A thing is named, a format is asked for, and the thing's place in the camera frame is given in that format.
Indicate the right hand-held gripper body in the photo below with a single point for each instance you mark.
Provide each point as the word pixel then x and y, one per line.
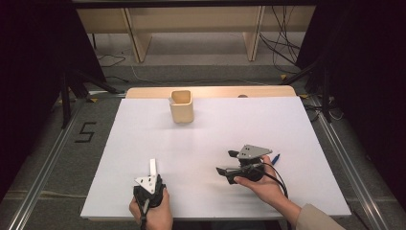
pixel 252 150

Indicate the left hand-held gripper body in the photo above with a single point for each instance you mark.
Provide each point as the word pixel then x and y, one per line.
pixel 147 184

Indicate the short thick white marker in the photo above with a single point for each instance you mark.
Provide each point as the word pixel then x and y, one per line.
pixel 153 166

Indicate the blue pen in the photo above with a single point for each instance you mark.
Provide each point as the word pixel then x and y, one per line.
pixel 275 159

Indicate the beige square pen holder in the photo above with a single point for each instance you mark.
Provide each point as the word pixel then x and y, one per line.
pixel 182 111

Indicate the person's left hand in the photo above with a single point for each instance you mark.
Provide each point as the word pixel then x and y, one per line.
pixel 156 218

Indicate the person's right hand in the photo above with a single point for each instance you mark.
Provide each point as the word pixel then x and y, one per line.
pixel 266 188

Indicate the white table mat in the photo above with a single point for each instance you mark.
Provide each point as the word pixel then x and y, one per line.
pixel 143 143

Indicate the dark round table grommet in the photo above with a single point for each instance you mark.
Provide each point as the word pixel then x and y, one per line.
pixel 243 96

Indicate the wooden table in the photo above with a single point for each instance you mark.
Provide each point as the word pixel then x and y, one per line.
pixel 217 91

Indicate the yellow tape piece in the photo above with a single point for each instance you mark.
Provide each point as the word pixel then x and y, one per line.
pixel 304 96
pixel 283 77
pixel 93 100

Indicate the black tape floor mark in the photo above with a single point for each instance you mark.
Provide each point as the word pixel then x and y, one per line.
pixel 85 132

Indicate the black metal stand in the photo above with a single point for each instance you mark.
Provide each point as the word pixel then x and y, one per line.
pixel 325 96

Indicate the black tripod stand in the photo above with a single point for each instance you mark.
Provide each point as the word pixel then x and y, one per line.
pixel 65 102

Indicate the beige wooden desk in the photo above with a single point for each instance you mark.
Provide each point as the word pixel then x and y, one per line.
pixel 198 19

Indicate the black curtain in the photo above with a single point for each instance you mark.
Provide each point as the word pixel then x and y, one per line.
pixel 32 64
pixel 367 64

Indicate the aluminium floor rail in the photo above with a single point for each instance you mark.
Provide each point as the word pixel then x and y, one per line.
pixel 348 166
pixel 44 166

